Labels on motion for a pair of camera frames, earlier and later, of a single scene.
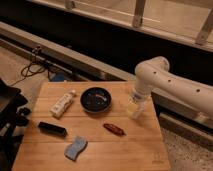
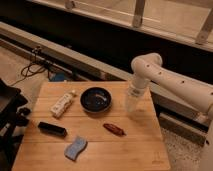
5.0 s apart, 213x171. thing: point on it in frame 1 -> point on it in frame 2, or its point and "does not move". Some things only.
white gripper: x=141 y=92 -> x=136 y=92
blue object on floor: x=59 y=77 does not move
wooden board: x=85 y=126 does not move
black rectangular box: x=52 y=129 does not move
